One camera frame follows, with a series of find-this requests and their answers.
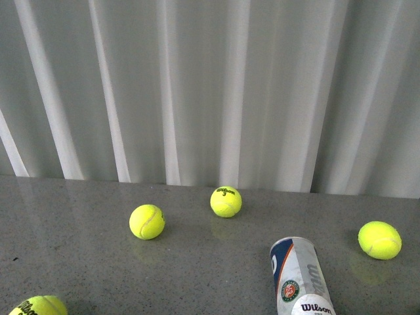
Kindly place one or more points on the Wilson tennis ball can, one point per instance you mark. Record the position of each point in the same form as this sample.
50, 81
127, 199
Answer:
299, 284

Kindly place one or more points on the yellow tennis ball, seam showing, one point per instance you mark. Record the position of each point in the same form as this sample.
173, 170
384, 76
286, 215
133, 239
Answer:
147, 222

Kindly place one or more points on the yellow tennis ball right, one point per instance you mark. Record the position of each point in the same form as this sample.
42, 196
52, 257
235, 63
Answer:
379, 240

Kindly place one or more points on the yellow Wilson 3 ball back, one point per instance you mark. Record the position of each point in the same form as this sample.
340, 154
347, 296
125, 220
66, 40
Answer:
226, 201

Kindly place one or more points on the yellow wilson 3 ball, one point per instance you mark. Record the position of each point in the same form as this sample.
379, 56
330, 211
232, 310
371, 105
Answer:
41, 305
226, 201

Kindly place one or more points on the white pleated curtain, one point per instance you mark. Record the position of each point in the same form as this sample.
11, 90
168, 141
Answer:
295, 96

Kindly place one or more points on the yellow Wilson 3 ball front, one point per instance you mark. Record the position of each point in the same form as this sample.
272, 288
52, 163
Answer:
41, 305

